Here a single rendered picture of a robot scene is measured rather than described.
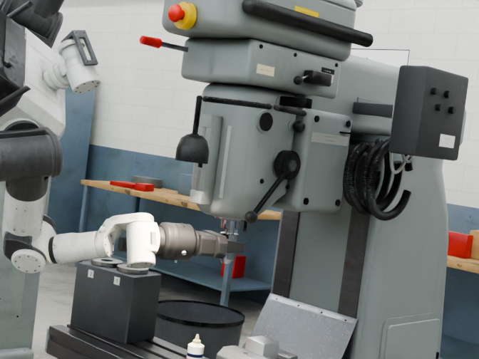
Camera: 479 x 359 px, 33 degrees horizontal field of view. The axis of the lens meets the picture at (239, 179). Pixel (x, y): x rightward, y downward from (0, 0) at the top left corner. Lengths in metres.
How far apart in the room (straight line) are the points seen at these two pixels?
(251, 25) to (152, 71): 7.11
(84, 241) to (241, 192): 0.38
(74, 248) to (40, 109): 0.34
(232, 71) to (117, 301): 0.78
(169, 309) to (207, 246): 2.33
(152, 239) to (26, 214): 0.29
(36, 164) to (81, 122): 7.63
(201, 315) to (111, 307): 2.02
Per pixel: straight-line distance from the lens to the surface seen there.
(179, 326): 3.88
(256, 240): 7.64
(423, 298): 2.43
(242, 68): 1.86
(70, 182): 9.39
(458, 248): 5.77
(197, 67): 1.96
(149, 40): 1.92
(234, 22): 1.80
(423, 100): 1.95
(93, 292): 2.37
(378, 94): 2.25
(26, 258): 1.95
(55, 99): 1.92
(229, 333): 3.94
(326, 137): 2.07
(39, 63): 1.94
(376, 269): 2.23
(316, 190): 2.06
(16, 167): 1.76
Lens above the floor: 1.51
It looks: 3 degrees down
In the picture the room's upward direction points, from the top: 7 degrees clockwise
